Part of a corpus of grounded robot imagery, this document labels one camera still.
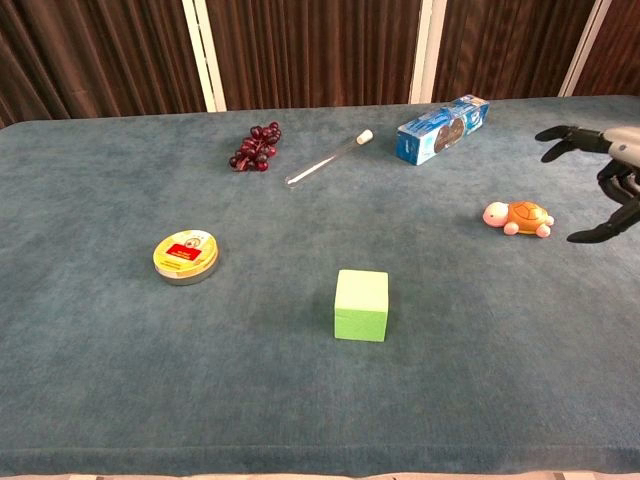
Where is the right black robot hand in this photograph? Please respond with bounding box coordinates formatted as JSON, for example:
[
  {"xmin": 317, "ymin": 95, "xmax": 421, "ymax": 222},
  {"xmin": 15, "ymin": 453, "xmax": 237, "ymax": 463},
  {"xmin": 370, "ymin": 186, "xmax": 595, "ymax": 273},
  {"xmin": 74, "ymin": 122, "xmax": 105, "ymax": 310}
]
[{"xmin": 534, "ymin": 124, "xmax": 640, "ymax": 245}]

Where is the orange shell turtle toy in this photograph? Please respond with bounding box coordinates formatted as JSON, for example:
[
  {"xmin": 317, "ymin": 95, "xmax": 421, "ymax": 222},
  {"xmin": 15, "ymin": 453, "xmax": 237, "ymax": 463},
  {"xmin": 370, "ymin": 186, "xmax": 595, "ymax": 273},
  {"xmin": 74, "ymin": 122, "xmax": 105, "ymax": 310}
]
[{"xmin": 482, "ymin": 200, "xmax": 555, "ymax": 238}]

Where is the brown pleated curtain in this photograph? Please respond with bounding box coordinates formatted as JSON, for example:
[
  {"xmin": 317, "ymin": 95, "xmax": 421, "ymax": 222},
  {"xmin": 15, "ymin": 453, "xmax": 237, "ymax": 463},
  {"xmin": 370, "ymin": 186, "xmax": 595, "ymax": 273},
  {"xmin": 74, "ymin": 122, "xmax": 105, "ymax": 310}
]
[
  {"xmin": 573, "ymin": 0, "xmax": 640, "ymax": 98},
  {"xmin": 206, "ymin": 0, "xmax": 424, "ymax": 112},
  {"xmin": 0, "ymin": 0, "xmax": 207, "ymax": 129},
  {"xmin": 432, "ymin": 0, "xmax": 597, "ymax": 104}
]

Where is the blue rectangular carton box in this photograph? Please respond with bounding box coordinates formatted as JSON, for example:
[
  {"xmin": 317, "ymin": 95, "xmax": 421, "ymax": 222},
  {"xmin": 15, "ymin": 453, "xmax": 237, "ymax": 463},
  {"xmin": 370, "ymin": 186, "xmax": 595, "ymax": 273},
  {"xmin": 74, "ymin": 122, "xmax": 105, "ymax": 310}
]
[{"xmin": 395, "ymin": 94, "xmax": 491, "ymax": 167}]

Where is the glass test tube white stopper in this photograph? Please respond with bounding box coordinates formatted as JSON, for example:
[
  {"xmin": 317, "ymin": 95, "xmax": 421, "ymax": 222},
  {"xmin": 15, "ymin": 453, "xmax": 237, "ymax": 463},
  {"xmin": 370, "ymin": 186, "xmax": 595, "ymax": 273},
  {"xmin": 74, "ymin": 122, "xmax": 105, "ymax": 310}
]
[{"xmin": 284, "ymin": 128, "xmax": 375, "ymax": 190}]

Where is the green foam cube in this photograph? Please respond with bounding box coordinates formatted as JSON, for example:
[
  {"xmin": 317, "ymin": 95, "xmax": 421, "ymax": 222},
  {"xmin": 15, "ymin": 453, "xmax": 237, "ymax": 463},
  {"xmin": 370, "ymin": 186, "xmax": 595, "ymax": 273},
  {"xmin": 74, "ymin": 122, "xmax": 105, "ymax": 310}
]
[{"xmin": 333, "ymin": 269, "xmax": 390, "ymax": 343}]

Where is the dark red grape bunch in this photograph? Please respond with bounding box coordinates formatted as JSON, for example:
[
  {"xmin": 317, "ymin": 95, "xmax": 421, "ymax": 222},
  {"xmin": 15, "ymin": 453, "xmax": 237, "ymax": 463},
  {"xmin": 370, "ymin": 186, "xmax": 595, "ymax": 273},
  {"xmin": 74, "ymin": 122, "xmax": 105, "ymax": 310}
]
[{"xmin": 228, "ymin": 121, "xmax": 283, "ymax": 173}]

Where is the blue velvet table cloth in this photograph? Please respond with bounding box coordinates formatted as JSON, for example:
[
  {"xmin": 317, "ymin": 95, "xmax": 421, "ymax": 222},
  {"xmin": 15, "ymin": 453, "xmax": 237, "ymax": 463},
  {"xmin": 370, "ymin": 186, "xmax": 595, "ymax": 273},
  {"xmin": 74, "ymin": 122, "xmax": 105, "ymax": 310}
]
[{"xmin": 0, "ymin": 94, "xmax": 640, "ymax": 477}]

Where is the round yellow tin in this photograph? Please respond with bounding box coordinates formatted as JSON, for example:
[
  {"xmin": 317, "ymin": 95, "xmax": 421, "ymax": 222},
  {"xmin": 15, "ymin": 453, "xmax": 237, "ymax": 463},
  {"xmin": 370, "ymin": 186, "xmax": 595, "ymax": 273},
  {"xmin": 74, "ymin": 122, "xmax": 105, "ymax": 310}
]
[{"xmin": 152, "ymin": 228, "xmax": 221, "ymax": 287}]

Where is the white frame post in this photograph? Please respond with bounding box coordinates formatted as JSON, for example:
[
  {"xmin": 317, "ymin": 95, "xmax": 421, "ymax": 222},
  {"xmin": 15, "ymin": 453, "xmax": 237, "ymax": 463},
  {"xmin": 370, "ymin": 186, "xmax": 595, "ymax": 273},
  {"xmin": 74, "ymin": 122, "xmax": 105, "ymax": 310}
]
[
  {"xmin": 181, "ymin": 0, "xmax": 228, "ymax": 113},
  {"xmin": 408, "ymin": 0, "xmax": 447, "ymax": 105},
  {"xmin": 558, "ymin": 0, "xmax": 613, "ymax": 98}
]

